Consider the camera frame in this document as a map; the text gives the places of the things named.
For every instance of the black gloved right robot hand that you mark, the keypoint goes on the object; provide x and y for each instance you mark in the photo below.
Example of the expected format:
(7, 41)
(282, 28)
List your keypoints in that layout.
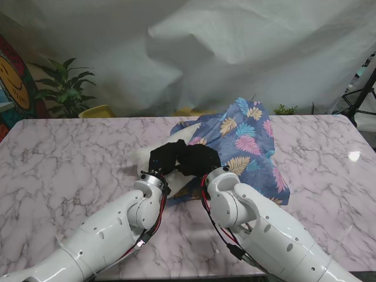
(199, 160)

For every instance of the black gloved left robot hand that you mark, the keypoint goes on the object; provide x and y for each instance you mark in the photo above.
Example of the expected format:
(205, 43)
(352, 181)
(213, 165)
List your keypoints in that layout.
(163, 155)

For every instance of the white pillow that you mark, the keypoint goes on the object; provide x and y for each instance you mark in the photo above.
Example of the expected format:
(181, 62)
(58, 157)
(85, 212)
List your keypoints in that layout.
(183, 136)

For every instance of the blue leaf print pillowcase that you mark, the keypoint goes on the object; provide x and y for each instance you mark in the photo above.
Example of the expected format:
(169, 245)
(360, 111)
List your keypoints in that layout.
(241, 132)

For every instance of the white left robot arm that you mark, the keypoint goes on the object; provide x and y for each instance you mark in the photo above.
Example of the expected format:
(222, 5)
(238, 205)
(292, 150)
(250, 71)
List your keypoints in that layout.
(102, 235)

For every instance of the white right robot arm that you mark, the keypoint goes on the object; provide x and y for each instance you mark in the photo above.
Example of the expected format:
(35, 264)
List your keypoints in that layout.
(264, 235)

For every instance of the yellow brown cardboard piece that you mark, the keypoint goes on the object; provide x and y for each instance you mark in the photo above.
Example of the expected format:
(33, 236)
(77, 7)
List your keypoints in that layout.
(188, 111)

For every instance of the small green plant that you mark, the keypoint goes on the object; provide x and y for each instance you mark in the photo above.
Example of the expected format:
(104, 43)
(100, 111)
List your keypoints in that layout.
(284, 110)

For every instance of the white backdrop sheet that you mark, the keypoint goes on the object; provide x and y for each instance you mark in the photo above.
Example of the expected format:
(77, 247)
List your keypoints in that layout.
(205, 44)

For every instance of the large green potted plant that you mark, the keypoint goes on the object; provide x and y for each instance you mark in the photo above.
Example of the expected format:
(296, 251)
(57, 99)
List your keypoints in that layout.
(66, 88)

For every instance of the colourful smiley face board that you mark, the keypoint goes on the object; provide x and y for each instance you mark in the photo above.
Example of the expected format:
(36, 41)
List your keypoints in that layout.
(11, 79)

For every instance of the black tripod stand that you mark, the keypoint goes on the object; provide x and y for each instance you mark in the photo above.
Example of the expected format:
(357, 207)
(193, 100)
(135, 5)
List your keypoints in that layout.
(362, 97)

